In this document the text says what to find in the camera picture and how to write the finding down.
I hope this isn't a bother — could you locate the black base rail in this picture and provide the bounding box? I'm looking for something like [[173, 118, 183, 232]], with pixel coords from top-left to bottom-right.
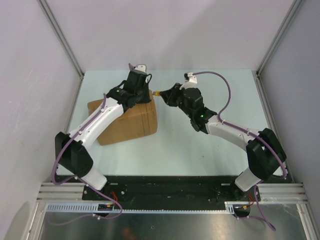
[[51, 174, 293, 211]]

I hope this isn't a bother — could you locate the aluminium frame post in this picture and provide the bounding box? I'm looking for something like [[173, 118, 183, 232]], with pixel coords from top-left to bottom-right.
[[37, 0, 84, 79], [256, 0, 305, 77]]

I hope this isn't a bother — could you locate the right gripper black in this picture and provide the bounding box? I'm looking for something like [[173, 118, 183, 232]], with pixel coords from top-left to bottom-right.
[[160, 83, 193, 119]]

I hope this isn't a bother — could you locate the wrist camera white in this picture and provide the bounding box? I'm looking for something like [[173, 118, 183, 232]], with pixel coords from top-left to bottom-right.
[[133, 64, 147, 74], [180, 72, 198, 89]]

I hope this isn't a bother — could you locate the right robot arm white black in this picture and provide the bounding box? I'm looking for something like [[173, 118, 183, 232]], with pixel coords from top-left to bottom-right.
[[153, 83, 287, 201]]

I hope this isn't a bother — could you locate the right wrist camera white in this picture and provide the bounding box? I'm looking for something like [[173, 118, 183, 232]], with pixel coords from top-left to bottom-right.
[[180, 72, 198, 89]]

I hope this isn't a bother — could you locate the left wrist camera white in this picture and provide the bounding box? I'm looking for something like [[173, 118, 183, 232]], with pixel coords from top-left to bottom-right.
[[133, 64, 147, 74]]

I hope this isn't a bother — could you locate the right aluminium frame post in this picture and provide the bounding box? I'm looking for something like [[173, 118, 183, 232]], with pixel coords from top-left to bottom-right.
[[256, 0, 305, 77]]

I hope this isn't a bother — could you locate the brown cardboard express box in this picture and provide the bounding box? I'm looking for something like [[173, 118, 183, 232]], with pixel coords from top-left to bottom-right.
[[82, 96, 158, 147]]

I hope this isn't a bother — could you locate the left aluminium frame post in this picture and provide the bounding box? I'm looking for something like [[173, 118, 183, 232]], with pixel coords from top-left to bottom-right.
[[37, 0, 84, 79]]

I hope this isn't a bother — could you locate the white slotted cable duct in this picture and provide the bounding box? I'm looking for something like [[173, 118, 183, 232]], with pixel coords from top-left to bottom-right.
[[46, 202, 241, 215]]

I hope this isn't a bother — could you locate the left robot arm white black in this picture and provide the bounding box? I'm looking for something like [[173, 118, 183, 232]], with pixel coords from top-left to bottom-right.
[[51, 64, 152, 200]]

